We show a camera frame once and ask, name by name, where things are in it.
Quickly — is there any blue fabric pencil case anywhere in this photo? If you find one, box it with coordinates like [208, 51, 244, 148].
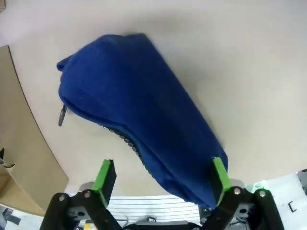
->
[56, 33, 230, 208]

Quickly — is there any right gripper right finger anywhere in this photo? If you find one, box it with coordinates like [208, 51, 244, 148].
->
[201, 157, 285, 230]

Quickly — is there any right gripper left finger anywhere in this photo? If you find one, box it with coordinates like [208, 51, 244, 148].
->
[40, 158, 126, 230]

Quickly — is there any large open cardboard box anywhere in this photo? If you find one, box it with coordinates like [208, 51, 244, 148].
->
[0, 45, 70, 217]

